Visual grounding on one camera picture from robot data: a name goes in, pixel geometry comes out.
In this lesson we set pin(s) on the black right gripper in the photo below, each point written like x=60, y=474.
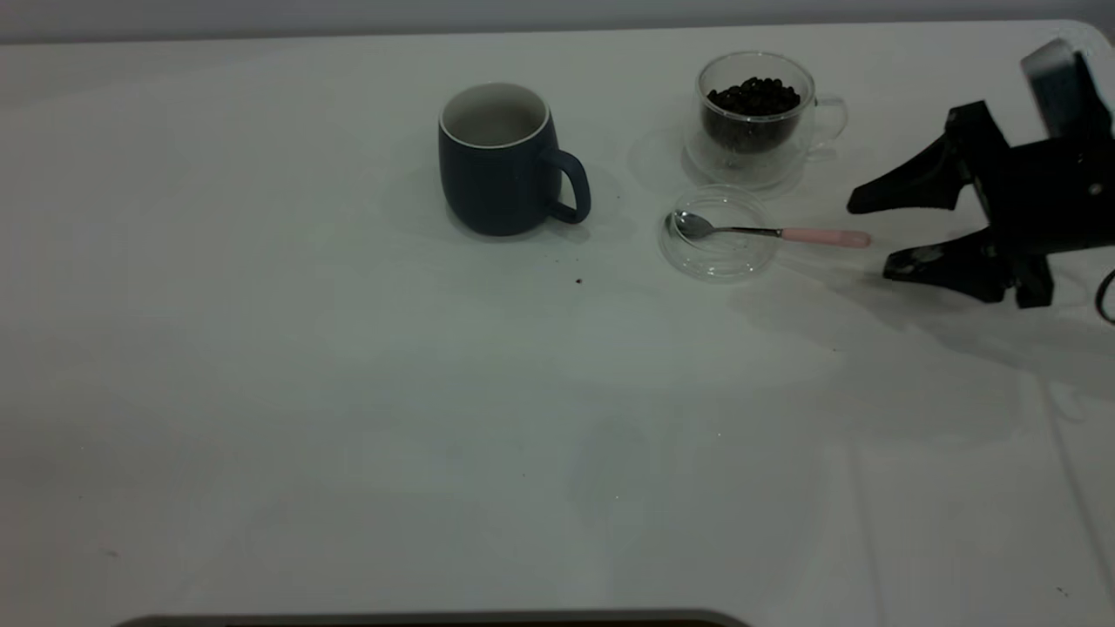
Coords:
x=1054, y=196

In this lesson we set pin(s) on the dark grey ceramic mug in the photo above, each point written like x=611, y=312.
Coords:
x=496, y=187

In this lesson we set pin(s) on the roasted coffee beans pile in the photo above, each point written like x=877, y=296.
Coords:
x=753, y=100

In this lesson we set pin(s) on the small clear glass dish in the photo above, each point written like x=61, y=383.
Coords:
x=723, y=259

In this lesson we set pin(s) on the silver black wrist camera box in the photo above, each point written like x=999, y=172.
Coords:
x=1058, y=87

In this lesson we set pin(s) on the clear double-wall glass cup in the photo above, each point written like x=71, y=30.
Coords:
x=716, y=161

